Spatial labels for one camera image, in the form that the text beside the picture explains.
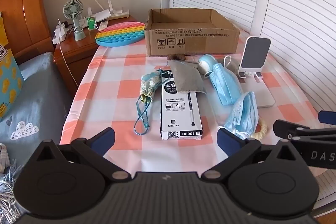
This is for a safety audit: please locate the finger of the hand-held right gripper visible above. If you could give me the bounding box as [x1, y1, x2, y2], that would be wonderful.
[273, 120, 336, 141]
[318, 110, 336, 125]

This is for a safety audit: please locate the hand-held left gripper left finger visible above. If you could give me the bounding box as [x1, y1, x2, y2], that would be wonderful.
[37, 127, 130, 182]

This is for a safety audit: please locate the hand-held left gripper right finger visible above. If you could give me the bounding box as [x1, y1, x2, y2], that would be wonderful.
[201, 127, 297, 182]

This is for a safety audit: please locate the bundle of blue face masks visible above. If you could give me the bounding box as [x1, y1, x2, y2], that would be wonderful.
[217, 91, 259, 140]

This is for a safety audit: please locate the blue face mask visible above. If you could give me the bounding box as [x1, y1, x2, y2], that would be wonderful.
[209, 61, 243, 106]

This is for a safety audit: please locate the floral sachet with blue cord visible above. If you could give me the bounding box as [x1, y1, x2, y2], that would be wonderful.
[134, 69, 163, 136]

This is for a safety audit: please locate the blue and white round toy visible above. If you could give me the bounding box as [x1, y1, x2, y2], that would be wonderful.
[198, 54, 219, 75]

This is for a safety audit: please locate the cardboard box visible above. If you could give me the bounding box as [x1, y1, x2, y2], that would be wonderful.
[144, 8, 240, 57]

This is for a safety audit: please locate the cream scrunchie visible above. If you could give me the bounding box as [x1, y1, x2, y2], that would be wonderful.
[248, 120, 268, 141]

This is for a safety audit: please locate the white phone stand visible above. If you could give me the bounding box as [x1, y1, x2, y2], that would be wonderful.
[237, 67, 276, 108]

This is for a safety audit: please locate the pink checked tablecloth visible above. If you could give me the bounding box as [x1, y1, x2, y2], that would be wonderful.
[60, 42, 336, 177]

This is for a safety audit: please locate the black and white pen box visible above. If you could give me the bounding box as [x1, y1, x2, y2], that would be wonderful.
[157, 68, 203, 140]

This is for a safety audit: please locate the grey-blue cloud print bedding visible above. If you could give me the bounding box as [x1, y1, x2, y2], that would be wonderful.
[0, 52, 73, 161]

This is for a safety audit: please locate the grey sachet bag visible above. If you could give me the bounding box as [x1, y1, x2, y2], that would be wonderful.
[167, 54, 206, 95]

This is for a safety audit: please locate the smartphone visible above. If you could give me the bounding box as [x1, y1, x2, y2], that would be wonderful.
[240, 36, 271, 69]

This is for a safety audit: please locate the wooden nightstand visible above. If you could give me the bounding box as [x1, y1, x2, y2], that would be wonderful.
[54, 14, 139, 97]

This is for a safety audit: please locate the fringed blue scarf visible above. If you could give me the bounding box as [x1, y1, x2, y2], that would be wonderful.
[0, 143, 25, 224]

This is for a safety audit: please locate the rainbow pop bubble toy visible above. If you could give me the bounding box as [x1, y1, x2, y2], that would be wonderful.
[95, 21, 146, 47]

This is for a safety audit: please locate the white power adapter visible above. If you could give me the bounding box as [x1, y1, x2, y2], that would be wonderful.
[52, 20, 69, 45]

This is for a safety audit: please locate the small green box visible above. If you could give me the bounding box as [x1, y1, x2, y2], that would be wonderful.
[86, 17, 98, 30]

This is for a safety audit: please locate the white router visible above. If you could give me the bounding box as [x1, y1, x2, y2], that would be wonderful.
[87, 0, 116, 24]

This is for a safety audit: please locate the small green desk fan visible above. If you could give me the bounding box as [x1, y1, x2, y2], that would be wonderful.
[63, 0, 86, 41]

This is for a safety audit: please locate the wooden bed headboard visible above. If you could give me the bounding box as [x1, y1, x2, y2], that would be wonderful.
[0, 0, 55, 65]

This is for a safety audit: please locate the white cable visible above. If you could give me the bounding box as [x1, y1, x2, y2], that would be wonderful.
[59, 40, 79, 88]

